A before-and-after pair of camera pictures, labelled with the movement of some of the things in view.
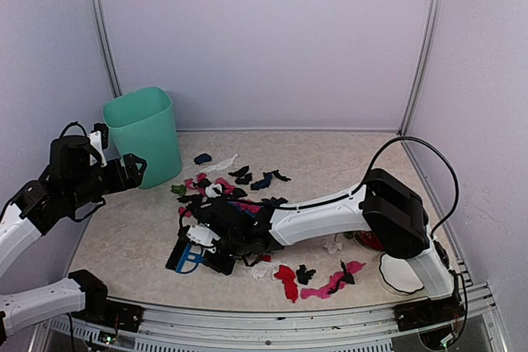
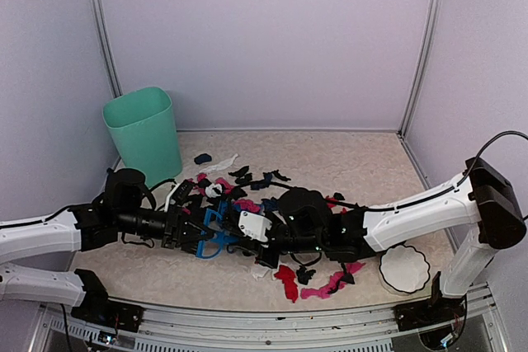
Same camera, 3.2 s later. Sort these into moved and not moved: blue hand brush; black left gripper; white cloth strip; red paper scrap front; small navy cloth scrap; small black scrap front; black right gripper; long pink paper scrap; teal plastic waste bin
Moved: black right gripper; black left gripper; blue hand brush
Not moved: long pink paper scrap; teal plastic waste bin; small black scrap front; white cloth strip; red paper scrap front; small navy cloth scrap
